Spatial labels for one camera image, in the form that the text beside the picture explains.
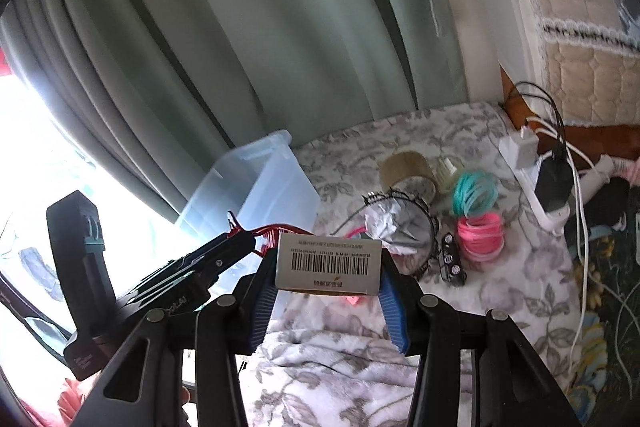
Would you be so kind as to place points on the black charger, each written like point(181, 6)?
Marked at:
point(552, 182)

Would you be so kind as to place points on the beige quilted mattress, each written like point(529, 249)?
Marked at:
point(575, 72)

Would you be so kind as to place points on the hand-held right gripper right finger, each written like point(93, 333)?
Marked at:
point(395, 312)

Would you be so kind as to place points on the black headband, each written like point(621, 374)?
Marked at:
point(435, 227)

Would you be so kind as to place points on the white power strip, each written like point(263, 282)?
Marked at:
point(550, 219)

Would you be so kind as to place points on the brown tape roll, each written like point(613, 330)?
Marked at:
point(400, 169)

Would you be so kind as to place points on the white charger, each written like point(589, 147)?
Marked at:
point(522, 149)

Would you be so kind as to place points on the black rhinestone hair clip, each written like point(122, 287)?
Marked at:
point(452, 264)

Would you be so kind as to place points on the pink cloth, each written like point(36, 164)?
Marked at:
point(75, 402)

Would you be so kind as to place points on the grey-green curtain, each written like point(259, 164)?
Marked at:
point(250, 32)

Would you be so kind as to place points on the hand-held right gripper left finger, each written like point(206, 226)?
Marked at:
point(262, 307)

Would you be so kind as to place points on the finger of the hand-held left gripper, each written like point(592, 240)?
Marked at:
point(220, 252)

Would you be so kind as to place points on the floral blanket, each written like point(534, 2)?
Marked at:
point(350, 157)

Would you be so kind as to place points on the dark floral cloth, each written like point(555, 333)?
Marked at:
point(600, 307)

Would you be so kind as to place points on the person's left hand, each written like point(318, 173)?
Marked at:
point(184, 397)

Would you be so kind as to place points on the white barcode box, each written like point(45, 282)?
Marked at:
point(330, 262)

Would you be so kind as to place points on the silver wrapper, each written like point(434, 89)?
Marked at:
point(395, 222)

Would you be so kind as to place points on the clear plastic storage box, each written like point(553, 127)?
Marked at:
point(250, 187)

